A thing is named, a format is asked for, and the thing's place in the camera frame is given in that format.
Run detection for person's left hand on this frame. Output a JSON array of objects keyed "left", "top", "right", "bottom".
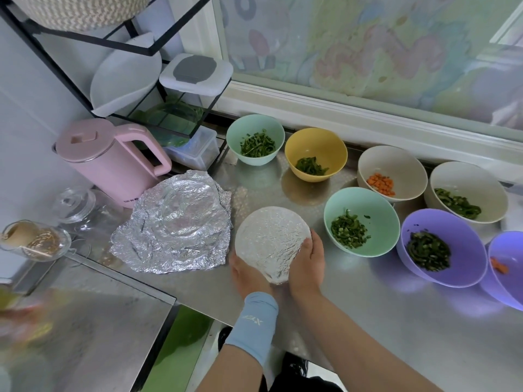
[{"left": 228, "top": 247, "right": 275, "bottom": 301}]

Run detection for person's right hand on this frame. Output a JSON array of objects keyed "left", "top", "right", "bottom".
[{"left": 288, "top": 231, "right": 326, "bottom": 301}]

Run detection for foil-covered bowl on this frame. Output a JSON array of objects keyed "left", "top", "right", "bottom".
[{"left": 234, "top": 206, "right": 312, "bottom": 285}]

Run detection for mint green bowl chopped greens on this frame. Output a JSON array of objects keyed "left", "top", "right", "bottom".
[{"left": 324, "top": 187, "right": 402, "bottom": 258}]

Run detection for stack of aluminium foil sheets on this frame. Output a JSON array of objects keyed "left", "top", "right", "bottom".
[{"left": 110, "top": 170, "right": 233, "bottom": 274}]

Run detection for yellow bowl with greens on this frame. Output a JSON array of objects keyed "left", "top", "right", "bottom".
[{"left": 284, "top": 127, "right": 349, "bottom": 183}]

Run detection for white bowl carrot pieces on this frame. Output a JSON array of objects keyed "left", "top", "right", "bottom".
[{"left": 357, "top": 145, "right": 428, "bottom": 203}]

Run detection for mint green bowl green beans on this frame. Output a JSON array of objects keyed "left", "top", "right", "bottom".
[{"left": 226, "top": 114, "right": 286, "bottom": 167}]

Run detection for purple bowl chopped greens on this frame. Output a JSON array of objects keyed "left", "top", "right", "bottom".
[{"left": 397, "top": 209, "right": 489, "bottom": 288}]

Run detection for beige bowl with greens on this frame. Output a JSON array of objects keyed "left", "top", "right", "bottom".
[{"left": 429, "top": 161, "right": 509, "bottom": 224}]

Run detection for purple bowl carrot pieces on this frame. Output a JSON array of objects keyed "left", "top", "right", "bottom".
[{"left": 479, "top": 231, "right": 523, "bottom": 311}]

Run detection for person's right forearm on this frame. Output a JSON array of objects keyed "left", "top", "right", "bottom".
[{"left": 296, "top": 290, "right": 442, "bottom": 392}]

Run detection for stainless steel countertop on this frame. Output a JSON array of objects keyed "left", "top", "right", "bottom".
[{"left": 0, "top": 138, "right": 523, "bottom": 392}]

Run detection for light blue wristband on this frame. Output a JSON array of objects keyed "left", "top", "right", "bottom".
[{"left": 224, "top": 291, "right": 279, "bottom": 368}]

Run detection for green floor mat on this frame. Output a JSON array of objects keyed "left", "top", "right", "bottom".
[{"left": 141, "top": 304, "right": 215, "bottom": 392}]

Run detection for black trousers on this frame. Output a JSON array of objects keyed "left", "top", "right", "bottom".
[{"left": 270, "top": 359, "right": 344, "bottom": 392}]

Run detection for clear plastic box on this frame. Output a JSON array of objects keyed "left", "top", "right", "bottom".
[{"left": 167, "top": 126, "right": 222, "bottom": 172}]

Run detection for pink electric kettle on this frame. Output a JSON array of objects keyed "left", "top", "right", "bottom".
[{"left": 54, "top": 118, "right": 173, "bottom": 205}]

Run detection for clear glass jar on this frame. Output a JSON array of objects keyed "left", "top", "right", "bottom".
[{"left": 53, "top": 186, "right": 98, "bottom": 224}]

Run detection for window with cartoon film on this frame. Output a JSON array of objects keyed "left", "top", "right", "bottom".
[{"left": 167, "top": 0, "right": 523, "bottom": 180}]

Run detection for white plate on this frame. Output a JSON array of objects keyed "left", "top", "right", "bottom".
[{"left": 90, "top": 32, "right": 163, "bottom": 118}]

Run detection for black metal rack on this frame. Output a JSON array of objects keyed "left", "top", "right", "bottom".
[{"left": 0, "top": 0, "right": 234, "bottom": 148}]

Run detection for woven rope basket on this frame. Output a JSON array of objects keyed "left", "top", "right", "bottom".
[{"left": 8, "top": 0, "right": 156, "bottom": 32}]

